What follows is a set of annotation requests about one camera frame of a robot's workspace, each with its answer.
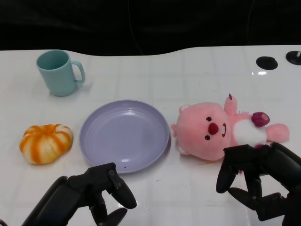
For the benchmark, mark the black round table grommet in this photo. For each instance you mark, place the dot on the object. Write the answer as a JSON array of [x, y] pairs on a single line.
[[266, 63], [294, 57]]

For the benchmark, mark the light teal plastic mug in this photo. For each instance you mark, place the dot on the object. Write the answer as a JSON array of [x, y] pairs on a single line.
[[58, 80]]

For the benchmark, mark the orange white striped pumpkin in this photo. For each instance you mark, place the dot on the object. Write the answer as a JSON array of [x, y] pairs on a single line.
[[44, 143]]

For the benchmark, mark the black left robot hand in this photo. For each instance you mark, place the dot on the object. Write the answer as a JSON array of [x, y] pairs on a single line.
[[77, 188]]

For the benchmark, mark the lilac plastic plate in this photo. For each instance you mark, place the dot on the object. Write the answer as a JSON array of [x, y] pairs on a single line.
[[124, 136]]

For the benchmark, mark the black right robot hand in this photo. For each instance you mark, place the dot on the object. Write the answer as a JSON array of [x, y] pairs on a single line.
[[279, 164]]

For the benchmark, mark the pink plush beaver doll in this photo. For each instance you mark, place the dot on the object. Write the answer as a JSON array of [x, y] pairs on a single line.
[[197, 127]]

